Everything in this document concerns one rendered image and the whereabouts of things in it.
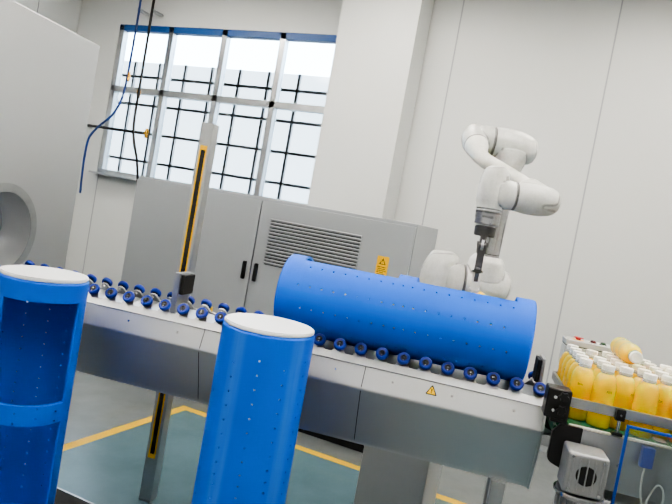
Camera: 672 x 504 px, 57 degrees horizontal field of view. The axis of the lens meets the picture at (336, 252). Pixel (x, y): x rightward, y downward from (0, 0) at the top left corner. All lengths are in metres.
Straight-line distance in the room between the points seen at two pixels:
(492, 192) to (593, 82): 2.91
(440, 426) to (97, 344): 1.30
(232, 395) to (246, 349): 0.14
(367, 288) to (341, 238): 1.79
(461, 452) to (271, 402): 0.71
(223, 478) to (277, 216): 2.45
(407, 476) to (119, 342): 1.30
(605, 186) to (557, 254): 0.59
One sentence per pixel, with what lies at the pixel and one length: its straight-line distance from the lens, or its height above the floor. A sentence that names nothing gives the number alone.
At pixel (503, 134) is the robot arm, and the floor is 1.86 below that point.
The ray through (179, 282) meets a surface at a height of 1.05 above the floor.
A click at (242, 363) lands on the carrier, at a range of 1.83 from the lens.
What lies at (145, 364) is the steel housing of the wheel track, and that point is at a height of 0.73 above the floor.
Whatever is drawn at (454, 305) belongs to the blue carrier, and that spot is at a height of 1.17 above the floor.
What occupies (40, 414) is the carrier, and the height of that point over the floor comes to 0.59.
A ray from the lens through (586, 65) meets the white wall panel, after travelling 5.08.
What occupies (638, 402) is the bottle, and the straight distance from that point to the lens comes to 2.14.
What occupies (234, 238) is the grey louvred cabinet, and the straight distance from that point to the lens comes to 4.26.
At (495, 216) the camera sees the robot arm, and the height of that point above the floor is 1.49.
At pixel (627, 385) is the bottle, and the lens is 2.16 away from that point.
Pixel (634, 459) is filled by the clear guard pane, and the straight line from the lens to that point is 2.08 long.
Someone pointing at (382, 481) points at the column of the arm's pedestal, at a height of 0.32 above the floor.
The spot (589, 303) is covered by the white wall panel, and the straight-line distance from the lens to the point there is 4.87.
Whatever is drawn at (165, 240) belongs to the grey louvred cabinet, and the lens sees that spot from 4.60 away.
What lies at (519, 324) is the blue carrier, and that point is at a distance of 2.10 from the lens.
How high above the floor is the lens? 1.38
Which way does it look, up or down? 3 degrees down
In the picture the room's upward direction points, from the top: 10 degrees clockwise
